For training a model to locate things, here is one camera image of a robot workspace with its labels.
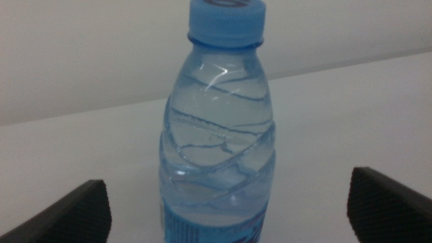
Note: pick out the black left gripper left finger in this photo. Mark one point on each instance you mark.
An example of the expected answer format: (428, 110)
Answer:
(77, 216)

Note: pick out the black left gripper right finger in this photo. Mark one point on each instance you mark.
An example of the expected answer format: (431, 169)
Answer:
(388, 209)

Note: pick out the clear water bottle blue cap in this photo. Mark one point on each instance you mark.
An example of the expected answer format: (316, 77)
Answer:
(217, 135)

